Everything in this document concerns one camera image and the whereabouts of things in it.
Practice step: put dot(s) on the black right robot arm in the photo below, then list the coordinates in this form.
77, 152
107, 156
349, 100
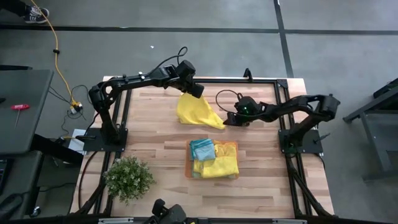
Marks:
298, 104

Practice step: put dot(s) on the black aluminium table frame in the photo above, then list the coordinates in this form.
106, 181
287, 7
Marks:
264, 80

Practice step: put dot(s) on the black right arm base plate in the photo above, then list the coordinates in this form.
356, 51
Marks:
308, 141

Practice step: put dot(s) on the dark grey desk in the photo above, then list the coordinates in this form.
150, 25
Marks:
25, 93

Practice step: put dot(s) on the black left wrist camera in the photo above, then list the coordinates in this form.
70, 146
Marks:
196, 90

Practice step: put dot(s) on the grey metal cart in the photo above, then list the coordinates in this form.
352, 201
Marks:
373, 133

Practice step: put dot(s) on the person's leg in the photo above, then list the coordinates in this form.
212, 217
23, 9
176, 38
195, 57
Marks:
12, 4

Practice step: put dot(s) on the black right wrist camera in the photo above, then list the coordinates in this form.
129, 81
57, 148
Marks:
239, 119

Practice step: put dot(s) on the blue microfiber towel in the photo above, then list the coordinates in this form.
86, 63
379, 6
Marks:
202, 151

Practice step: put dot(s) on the person's shoe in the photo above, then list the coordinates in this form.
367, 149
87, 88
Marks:
35, 15

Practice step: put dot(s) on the large yellow microfiber towel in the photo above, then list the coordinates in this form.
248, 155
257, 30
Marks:
219, 168

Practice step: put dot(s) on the yellow white power plug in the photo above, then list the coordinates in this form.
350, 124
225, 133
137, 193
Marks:
75, 108

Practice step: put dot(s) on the artificial green plant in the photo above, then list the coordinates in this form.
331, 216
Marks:
127, 179

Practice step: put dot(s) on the yellow waffle-weave towel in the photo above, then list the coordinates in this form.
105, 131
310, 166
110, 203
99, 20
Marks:
196, 112

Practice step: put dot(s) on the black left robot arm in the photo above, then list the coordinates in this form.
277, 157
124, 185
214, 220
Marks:
124, 82

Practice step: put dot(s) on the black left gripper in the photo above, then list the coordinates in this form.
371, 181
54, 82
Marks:
183, 73

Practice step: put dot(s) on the orange translucent plastic bin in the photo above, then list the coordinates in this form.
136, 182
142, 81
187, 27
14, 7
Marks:
188, 169

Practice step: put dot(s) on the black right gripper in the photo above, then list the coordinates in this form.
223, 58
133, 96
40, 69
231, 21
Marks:
248, 107

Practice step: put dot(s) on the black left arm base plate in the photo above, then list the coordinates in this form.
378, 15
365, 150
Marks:
93, 143

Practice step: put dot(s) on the white paper sheet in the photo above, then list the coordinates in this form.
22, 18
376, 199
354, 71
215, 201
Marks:
76, 144

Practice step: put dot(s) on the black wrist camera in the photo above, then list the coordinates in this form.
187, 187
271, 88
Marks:
196, 90
239, 119

